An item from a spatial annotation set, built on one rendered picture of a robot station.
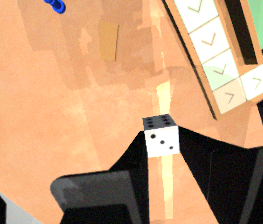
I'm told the blue game pawn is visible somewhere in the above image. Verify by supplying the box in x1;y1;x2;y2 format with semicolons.
43;0;66;14

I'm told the white die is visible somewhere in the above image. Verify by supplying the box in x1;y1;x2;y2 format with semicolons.
142;114;179;158

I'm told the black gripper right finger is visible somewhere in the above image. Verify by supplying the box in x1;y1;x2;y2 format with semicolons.
178;125;263;224

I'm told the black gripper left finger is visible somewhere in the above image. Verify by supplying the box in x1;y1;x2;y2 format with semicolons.
50;130;150;224

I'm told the white square board border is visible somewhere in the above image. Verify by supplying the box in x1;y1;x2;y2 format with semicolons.
161;0;263;121

